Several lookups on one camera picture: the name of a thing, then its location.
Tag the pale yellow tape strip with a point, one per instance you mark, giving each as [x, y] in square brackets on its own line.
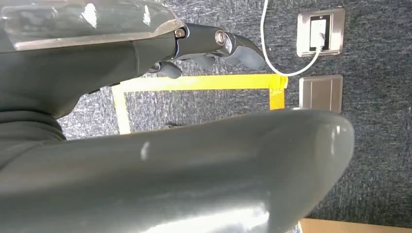
[122, 112]

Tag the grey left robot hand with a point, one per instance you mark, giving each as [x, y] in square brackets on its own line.
[70, 67]

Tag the steel floor socket with plug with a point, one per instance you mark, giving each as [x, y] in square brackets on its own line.
[334, 32]

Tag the smooth grey robot body shell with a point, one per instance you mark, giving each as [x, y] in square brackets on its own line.
[180, 180]

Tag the ribbed grey left arm sleeve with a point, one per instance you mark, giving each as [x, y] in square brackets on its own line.
[25, 127]

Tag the short yellow tape strip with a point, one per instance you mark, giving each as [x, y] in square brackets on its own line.
[277, 99]

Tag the light wooden board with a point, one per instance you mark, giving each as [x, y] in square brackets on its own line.
[354, 226]

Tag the long yellow tape strip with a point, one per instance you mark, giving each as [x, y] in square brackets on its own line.
[206, 82]

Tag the closed steel floor socket plate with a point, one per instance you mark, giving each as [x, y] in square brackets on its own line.
[321, 93]

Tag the white plug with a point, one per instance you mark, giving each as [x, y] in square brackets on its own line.
[318, 32]

